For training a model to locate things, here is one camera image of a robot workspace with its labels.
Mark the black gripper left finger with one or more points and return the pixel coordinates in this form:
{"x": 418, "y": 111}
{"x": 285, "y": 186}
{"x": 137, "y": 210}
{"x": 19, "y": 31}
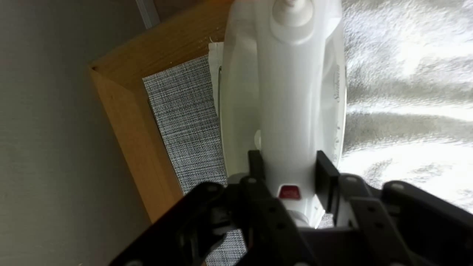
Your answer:
{"x": 256, "y": 164}

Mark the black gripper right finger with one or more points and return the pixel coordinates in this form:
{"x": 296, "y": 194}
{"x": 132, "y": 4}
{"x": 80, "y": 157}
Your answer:
{"x": 325, "y": 182}

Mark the white pressing iron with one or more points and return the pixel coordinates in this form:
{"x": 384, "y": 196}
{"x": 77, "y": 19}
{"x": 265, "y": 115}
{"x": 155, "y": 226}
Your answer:
{"x": 282, "y": 93}

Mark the grey woven placemat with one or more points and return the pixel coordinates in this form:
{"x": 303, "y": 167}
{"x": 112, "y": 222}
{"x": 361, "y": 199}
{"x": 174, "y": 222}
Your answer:
{"x": 183, "y": 108}

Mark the white striped towel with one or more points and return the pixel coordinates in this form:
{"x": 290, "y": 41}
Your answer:
{"x": 409, "y": 95}

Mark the wooden side table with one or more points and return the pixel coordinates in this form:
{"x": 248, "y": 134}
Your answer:
{"x": 117, "y": 78}

